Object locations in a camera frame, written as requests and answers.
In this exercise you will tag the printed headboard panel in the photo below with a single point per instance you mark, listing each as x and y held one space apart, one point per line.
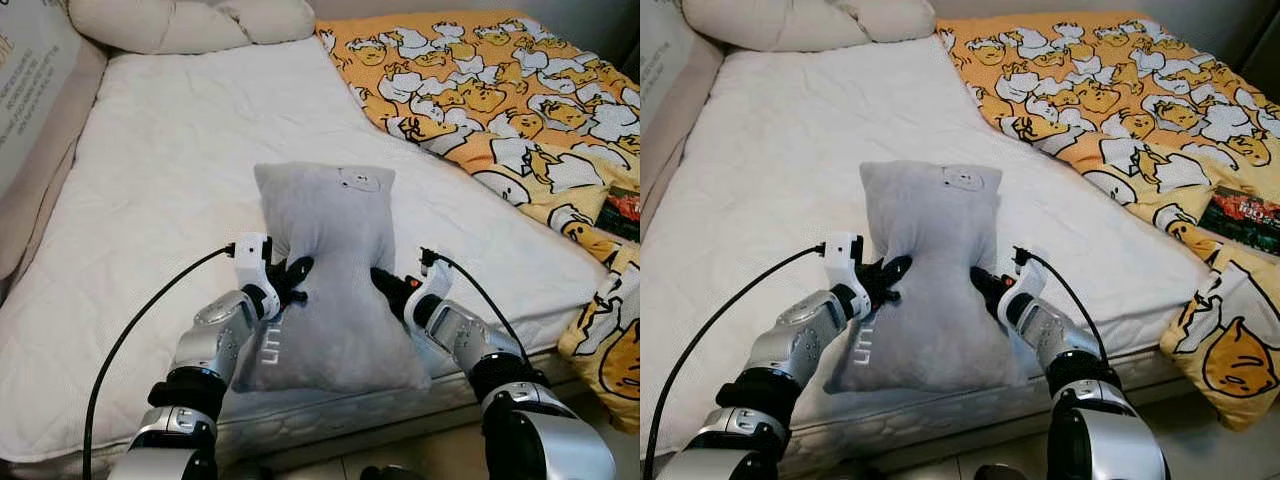
30 90
660 70

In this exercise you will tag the white quilted mattress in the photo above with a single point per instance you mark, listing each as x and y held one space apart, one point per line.
780 170
180 170

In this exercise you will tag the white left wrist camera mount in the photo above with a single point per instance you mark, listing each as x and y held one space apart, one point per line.
843 262
250 262

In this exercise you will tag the dark printed package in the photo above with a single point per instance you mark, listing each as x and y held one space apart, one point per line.
622 212
1240 220

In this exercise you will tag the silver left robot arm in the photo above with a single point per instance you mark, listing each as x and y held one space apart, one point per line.
215 335
800 340

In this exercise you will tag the grey plush pillow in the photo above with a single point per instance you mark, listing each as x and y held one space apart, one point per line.
930 220
330 220

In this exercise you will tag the beige bed frame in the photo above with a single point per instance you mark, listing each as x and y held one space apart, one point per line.
680 150
45 200

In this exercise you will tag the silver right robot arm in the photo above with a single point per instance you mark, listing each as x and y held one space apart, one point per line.
1050 330
470 335

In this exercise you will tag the cream quilted pillow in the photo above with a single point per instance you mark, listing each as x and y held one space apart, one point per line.
150 25
900 18
280 18
770 25

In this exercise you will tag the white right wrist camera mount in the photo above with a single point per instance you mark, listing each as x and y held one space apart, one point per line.
437 285
1032 285

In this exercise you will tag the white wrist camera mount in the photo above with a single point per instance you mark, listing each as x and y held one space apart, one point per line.
250 262
437 285
1032 285
843 262

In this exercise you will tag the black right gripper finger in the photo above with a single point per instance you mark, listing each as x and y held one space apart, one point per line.
388 283
986 283

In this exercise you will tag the orange cartoon print quilt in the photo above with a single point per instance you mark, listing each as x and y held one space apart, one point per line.
1100 90
480 90

